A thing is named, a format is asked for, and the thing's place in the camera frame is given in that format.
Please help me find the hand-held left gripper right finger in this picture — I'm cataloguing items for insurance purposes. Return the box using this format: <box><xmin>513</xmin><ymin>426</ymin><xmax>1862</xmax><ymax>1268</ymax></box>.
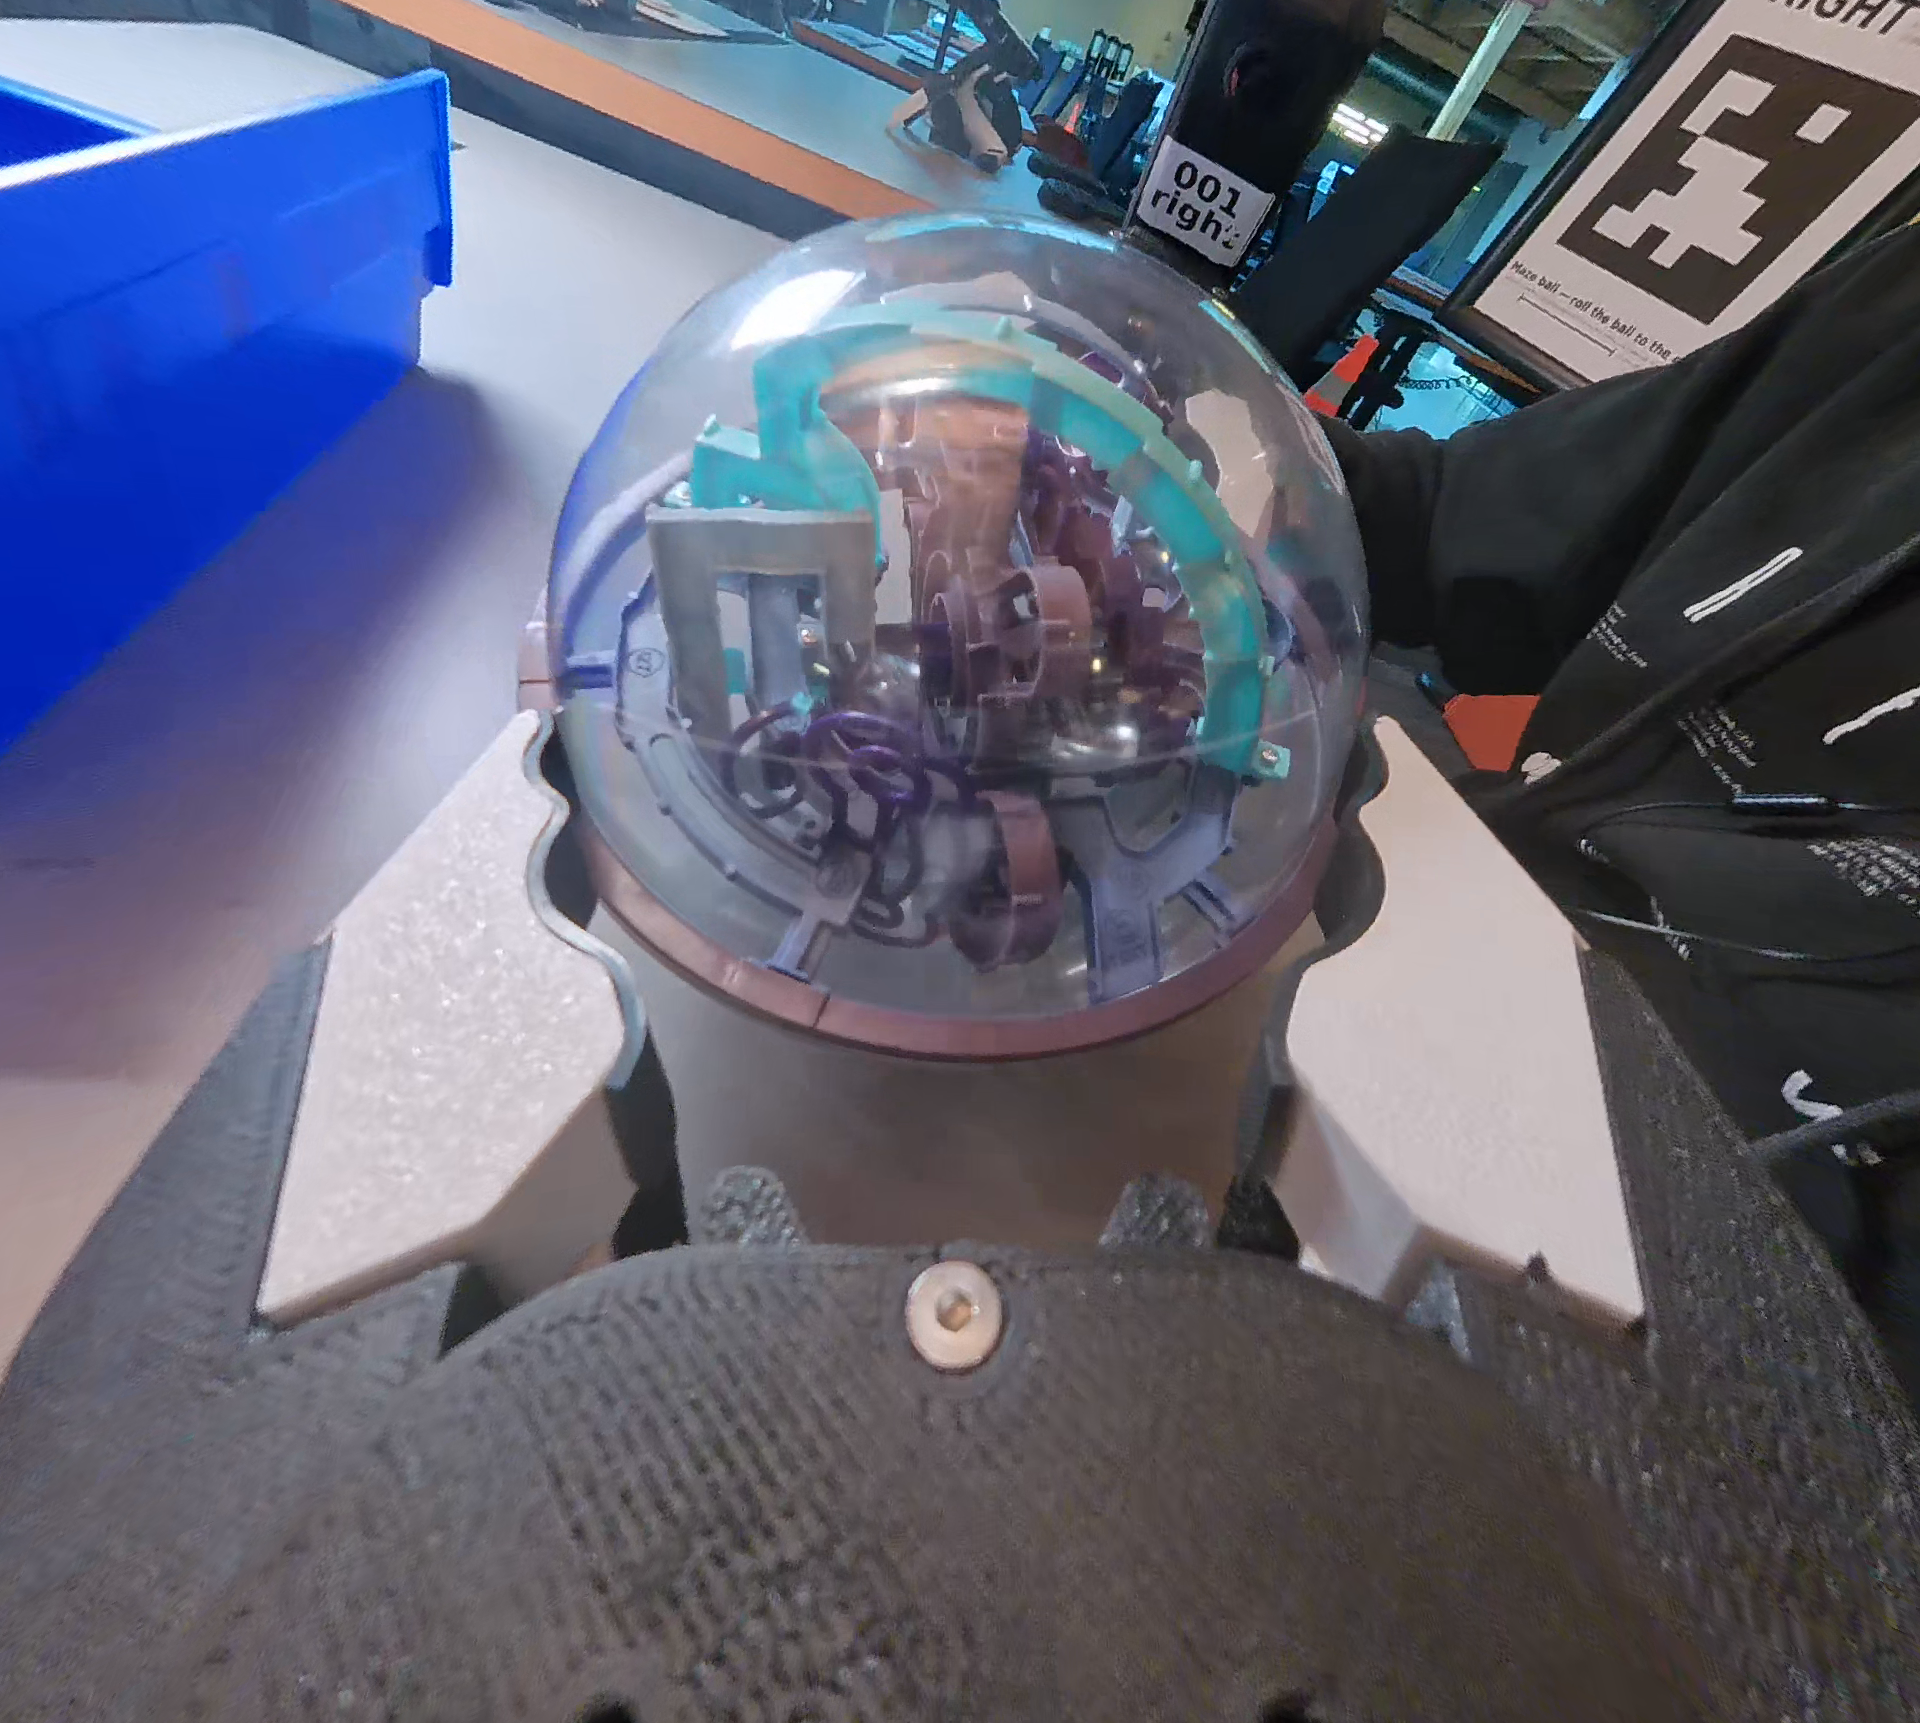
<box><xmin>1260</xmin><ymin>718</ymin><xmax>1646</xmax><ymax>1325</ymax></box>

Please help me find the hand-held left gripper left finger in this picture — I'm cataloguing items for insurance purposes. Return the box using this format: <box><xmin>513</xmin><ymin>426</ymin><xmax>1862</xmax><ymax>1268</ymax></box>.
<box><xmin>256</xmin><ymin>718</ymin><xmax>646</xmax><ymax>1325</ymax></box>

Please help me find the clear maze ball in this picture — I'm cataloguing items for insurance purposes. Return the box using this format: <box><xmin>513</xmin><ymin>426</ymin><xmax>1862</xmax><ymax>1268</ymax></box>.
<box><xmin>526</xmin><ymin>208</ymin><xmax>1375</xmax><ymax>1058</ymax></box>

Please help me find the person's right forearm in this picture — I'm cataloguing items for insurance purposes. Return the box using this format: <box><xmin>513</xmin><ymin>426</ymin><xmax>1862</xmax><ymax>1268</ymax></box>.
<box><xmin>1321</xmin><ymin>223</ymin><xmax>1920</xmax><ymax>705</ymax></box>

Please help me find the black fabric panel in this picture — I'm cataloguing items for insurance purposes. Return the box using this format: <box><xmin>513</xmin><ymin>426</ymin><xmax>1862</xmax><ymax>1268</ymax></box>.
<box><xmin>1236</xmin><ymin>127</ymin><xmax>1502</xmax><ymax>380</ymax></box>

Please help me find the person's black clothing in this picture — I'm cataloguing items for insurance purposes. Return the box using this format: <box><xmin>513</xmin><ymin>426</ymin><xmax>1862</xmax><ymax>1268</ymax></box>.
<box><xmin>1486</xmin><ymin>613</ymin><xmax>1920</xmax><ymax>1335</ymax></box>

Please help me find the wooden edged desk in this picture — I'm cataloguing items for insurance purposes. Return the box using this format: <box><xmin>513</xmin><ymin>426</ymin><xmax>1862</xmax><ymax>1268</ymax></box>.
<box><xmin>256</xmin><ymin>0</ymin><xmax>1057</xmax><ymax>230</ymax></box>

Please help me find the blue plastic tray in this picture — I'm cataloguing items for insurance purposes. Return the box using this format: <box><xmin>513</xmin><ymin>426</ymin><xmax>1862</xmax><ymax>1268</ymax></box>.
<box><xmin>1</xmin><ymin>73</ymin><xmax>457</xmax><ymax>759</ymax></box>

